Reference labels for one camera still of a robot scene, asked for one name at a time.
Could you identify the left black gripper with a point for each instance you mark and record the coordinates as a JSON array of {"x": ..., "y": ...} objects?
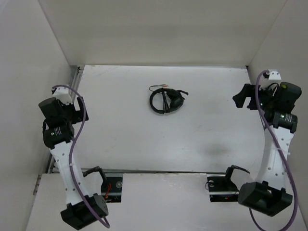
[{"x": 78, "y": 114}]

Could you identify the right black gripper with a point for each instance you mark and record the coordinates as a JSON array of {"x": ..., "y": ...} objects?
[{"x": 248, "y": 90}]

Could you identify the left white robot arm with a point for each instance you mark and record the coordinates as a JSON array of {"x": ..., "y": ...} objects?
[{"x": 83, "y": 205}]

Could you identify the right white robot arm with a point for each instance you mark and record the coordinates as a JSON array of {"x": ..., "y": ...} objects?
[{"x": 267, "y": 194}]

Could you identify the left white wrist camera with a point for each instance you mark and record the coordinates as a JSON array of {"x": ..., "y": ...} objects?
[{"x": 63, "y": 95}]

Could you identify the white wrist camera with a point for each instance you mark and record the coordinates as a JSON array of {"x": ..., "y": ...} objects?
[
  {"x": 63, "y": 95},
  {"x": 272, "y": 75}
]

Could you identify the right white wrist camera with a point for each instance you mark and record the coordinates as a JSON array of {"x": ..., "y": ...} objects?
[{"x": 272, "y": 75}]

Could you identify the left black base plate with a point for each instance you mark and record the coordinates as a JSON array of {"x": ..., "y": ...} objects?
[{"x": 112, "y": 189}]

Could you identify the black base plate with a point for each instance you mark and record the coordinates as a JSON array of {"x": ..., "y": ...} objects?
[
  {"x": 221, "y": 189},
  {"x": 112, "y": 189}
]

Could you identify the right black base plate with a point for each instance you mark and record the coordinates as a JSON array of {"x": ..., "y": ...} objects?
[{"x": 221, "y": 189}]

